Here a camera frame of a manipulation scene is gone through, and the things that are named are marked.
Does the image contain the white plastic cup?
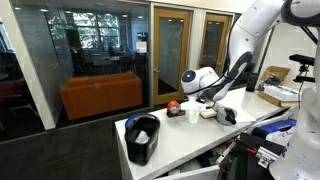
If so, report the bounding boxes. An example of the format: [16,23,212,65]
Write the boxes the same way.
[188,109,201,125]

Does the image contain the black cup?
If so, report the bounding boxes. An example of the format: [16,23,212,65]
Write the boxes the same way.
[245,72,259,93]

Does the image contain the wooden glass door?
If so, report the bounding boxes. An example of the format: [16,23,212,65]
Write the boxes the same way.
[199,12,233,76]
[152,7,194,107]

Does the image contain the blue plate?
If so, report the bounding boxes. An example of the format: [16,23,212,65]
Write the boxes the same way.
[124,112,158,129]

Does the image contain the white crumpled paper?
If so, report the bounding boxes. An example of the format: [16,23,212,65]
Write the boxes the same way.
[134,129,151,145]

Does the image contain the white mathematics book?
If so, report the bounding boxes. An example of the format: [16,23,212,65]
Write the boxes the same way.
[199,108,218,120]

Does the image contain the orange sofa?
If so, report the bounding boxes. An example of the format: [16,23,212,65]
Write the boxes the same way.
[60,70,143,121]

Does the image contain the black trash bin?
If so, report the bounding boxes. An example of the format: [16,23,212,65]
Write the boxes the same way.
[124,115,161,167]

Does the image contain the open white cabinet drawer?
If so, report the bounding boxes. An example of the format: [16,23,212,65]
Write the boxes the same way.
[154,139,241,180]

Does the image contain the shallow open cardboard box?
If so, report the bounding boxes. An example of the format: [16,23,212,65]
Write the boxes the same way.
[258,65,301,108]

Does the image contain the white flat box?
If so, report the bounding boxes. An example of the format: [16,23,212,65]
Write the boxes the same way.
[263,84,299,102]

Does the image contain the blue and white device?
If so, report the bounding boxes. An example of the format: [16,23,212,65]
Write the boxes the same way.
[251,118,298,148]

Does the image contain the black camera on stand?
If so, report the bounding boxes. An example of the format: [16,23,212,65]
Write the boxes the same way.
[288,53,316,84]

